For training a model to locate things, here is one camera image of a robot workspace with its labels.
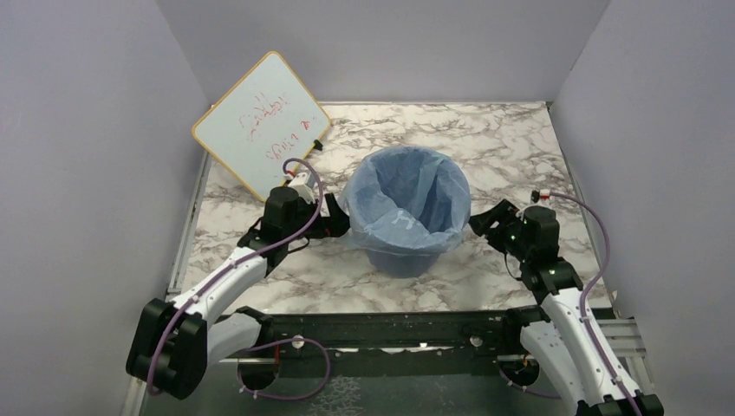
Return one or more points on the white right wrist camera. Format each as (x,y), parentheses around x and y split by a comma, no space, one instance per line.
(537,198)

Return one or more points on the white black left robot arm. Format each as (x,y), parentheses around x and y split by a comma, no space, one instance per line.
(176,341)

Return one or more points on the black metal mounting rail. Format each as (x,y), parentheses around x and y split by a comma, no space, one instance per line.
(397,344)

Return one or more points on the blue plastic trash bin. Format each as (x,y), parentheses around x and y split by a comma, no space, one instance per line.
(401,266)

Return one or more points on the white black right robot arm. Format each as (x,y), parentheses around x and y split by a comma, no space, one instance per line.
(560,332)

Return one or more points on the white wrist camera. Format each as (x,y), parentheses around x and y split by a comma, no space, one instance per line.
(304,183)
(537,198)

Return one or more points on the light blue trash bag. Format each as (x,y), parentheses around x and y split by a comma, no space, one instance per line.
(407,200)

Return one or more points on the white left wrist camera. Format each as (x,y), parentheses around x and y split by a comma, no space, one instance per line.
(304,183)

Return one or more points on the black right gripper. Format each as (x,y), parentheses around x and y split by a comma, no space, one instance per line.
(504,212)

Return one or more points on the yellow-framed whiteboard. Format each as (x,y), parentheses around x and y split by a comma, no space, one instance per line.
(268,116)

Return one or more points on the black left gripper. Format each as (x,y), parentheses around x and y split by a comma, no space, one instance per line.
(335,224)

